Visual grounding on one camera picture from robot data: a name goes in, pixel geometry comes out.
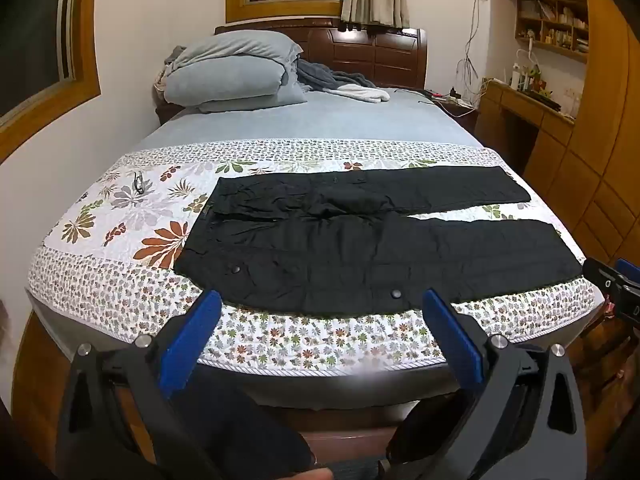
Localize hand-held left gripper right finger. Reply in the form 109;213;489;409
422;287;589;480

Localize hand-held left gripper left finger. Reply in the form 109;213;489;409
55;289;224;480

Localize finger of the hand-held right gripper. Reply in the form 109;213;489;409
616;258;640;286
582;257;640;331

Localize black pants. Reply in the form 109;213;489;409
174;164;584;318

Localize floral quilt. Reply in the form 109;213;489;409
25;139;609;374

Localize wooden desk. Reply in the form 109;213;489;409
477;79;577;177

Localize wooden nightstand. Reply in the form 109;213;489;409
425;87;482;134

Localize bed with blue-grey sheet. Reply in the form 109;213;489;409
24;87;610;411

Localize white cloth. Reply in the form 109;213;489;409
333;82;391;105

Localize blue-grey pillow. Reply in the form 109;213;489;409
170;30;305;74
162;55;309;114

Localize grey crumpled cloth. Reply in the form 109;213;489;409
162;46;189;69

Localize dark wooden headboard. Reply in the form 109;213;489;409
214;17;429;90

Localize dark grey blanket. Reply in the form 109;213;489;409
295;59;377;94

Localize wooden framed side window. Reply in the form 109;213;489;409
0;0;102;164

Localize wooden wall shelf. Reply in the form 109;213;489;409
515;0;591;64

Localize hanging cables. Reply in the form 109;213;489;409
457;0;496;102

